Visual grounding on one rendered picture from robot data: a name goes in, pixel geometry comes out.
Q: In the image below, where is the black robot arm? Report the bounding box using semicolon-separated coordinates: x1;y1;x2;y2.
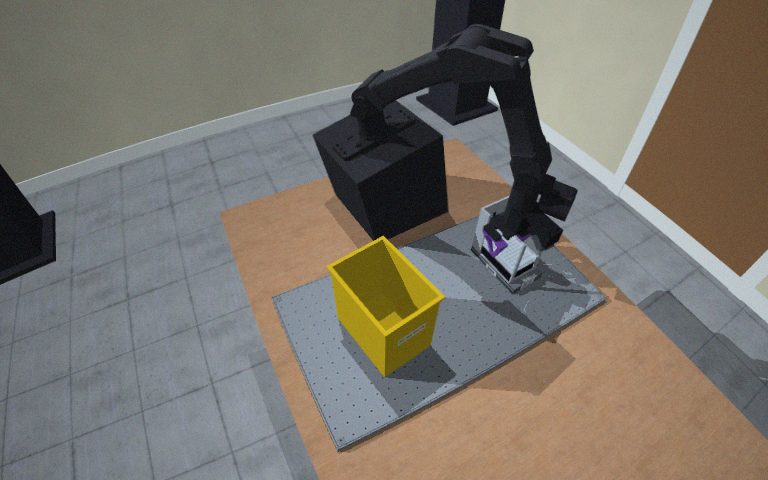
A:
332;24;578;251

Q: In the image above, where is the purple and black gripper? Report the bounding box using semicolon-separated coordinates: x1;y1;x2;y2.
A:
482;199;534;258

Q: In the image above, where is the yellow open-top bin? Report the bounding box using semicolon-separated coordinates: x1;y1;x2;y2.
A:
326;236;445;377

